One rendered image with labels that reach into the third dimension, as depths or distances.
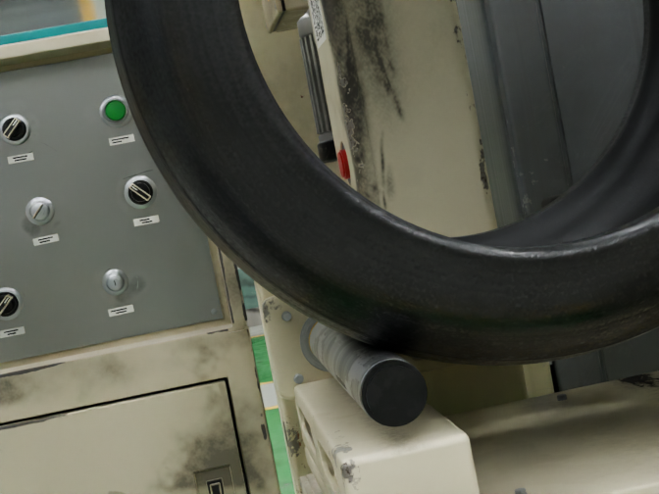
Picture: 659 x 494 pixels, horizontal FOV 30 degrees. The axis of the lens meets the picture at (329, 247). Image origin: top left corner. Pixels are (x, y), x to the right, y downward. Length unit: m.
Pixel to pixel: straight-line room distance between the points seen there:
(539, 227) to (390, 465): 0.35
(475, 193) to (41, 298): 0.56
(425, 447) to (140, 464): 0.69
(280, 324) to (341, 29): 0.29
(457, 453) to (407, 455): 0.03
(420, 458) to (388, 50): 0.49
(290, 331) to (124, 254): 0.39
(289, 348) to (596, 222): 0.30
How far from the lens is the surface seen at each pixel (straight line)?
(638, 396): 1.15
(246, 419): 1.46
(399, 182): 1.19
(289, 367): 1.16
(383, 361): 0.82
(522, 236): 1.10
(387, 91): 1.19
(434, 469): 0.83
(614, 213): 1.12
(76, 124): 1.50
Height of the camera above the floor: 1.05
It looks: 3 degrees down
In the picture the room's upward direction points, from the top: 11 degrees counter-clockwise
